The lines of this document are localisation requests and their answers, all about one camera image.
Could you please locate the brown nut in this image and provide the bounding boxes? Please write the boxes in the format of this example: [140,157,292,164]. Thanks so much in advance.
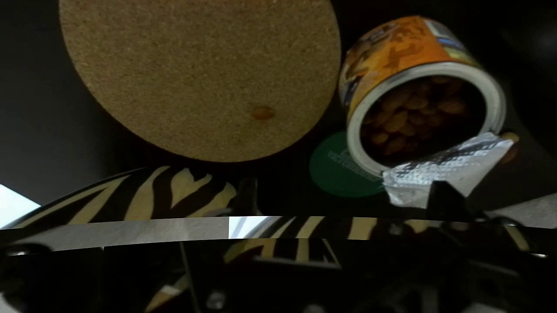
[248,103,278,122]

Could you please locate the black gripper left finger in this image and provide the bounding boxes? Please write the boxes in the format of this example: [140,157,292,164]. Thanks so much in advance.
[231,176,261,220]

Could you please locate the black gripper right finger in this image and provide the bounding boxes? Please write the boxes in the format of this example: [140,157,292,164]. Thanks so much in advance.
[426,180,487,237]

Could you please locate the zebra pattern bamboo bowl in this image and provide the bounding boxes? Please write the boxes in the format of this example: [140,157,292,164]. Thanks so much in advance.
[0,164,557,313]

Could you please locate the round cork board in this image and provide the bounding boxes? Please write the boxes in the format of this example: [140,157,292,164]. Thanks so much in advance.
[57,0,342,166]

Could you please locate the yellow nut tin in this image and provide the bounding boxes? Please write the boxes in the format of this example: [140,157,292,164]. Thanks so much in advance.
[335,15,516,211]

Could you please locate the green plastic lid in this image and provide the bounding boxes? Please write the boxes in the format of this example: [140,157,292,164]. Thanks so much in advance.
[306,129,389,201]

